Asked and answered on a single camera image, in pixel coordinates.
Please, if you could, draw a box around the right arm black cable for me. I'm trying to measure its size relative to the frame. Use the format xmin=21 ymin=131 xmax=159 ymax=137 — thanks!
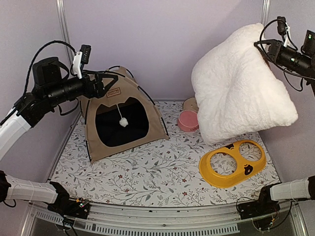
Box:
xmin=259 ymin=19 xmax=311 ymax=91

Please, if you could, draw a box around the white pompom toy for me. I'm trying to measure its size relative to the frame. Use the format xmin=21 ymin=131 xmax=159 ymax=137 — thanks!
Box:
xmin=119 ymin=118 xmax=128 ymax=127

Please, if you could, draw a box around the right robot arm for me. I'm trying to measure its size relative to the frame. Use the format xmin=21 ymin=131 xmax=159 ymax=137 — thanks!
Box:
xmin=254 ymin=29 xmax=315 ymax=214

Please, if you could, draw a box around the aluminium frame post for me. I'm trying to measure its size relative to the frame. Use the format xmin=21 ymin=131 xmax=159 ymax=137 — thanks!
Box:
xmin=56 ymin=0 xmax=70 ymax=44
xmin=260 ymin=0 xmax=271 ymax=26

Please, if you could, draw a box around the yellow double bowl holder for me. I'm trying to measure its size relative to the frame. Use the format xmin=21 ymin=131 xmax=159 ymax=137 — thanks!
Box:
xmin=199 ymin=140 xmax=267 ymax=188

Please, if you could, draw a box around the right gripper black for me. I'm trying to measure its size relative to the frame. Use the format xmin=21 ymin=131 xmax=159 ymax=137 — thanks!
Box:
xmin=253 ymin=38 xmax=315 ymax=76

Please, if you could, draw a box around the left aluminium frame post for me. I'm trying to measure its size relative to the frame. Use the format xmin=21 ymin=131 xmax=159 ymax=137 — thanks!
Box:
xmin=56 ymin=0 xmax=70 ymax=44

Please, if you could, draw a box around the metal base rail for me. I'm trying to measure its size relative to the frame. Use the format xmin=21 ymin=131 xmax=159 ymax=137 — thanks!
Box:
xmin=21 ymin=202 xmax=309 ymax=236

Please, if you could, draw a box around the white and brown pillow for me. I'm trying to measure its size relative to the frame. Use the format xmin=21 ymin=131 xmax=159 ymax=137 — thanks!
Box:
xmin=191 ymin=23 xmax=298 ymax=145

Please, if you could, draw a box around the pink round pet bowl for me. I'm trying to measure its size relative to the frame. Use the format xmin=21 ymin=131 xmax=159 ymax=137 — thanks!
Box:
xmin=177 ymin=110 xmax=199 ymax=132

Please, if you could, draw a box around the beige bird-print plate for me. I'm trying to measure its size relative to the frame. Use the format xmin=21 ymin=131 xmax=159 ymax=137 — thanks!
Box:
xmin=183 ymin=97 xmax=199 ymax=113

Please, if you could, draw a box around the right aluminium frame post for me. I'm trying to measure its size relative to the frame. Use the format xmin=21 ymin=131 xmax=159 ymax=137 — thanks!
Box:
xmin=260 ymin=0 xmax=271 ymax=26

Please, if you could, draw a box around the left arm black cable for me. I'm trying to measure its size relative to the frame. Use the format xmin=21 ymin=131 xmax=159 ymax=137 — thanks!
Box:
xmin=23 ymin=41 xmax=79 ymax=116

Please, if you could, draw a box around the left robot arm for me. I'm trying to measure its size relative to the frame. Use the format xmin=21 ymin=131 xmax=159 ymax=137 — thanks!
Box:
xmin=0 ymin=57 xmax=119 ymax=213

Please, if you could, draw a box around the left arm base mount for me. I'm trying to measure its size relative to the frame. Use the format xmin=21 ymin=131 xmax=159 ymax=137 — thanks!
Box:
xmin=47 ymin=181 xmax=91 ymax=219

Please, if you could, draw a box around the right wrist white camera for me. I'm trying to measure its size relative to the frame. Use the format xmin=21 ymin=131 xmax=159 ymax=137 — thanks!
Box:
xmin=277 ymin=16 xmax=294 ymax=47

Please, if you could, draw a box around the black flexible tent pole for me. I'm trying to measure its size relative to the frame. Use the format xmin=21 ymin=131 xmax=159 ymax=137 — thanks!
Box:
xmin=106 ymin=65 xmax=169 ymax=140

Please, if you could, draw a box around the beige fabric pet tent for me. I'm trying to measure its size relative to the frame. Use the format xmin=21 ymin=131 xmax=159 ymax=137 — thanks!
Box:
xmin=80 ymin=66 xmax=169 ymax=162

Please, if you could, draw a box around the floral table mat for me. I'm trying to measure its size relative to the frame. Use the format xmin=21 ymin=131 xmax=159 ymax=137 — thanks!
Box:
xmin=52 ymin=101 xmax=280 ymax=207

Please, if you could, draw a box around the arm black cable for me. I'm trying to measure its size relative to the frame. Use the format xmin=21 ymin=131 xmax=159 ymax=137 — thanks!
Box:
xmin=23 ymin=41 xmax=79 ymax=116
xmin=259 ymin=19 xmax=311 ymax=91

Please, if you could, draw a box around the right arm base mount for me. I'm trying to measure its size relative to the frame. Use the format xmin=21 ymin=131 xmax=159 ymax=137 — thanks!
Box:
xmin=236 ymin=184 xmax=280 ymax=231

